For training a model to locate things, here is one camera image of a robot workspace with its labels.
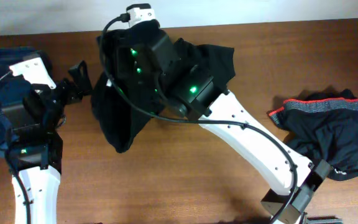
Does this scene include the black trousers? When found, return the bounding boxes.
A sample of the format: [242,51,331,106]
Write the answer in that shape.
[91,21,236,153]

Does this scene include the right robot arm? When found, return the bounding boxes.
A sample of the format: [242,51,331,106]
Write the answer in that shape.
[106,28,330,223]

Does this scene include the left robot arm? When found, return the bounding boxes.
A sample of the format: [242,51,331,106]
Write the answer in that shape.
[0,58,92,223]

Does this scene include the black shorts with red waistband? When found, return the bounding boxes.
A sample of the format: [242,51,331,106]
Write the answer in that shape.
[268,89,358,181]

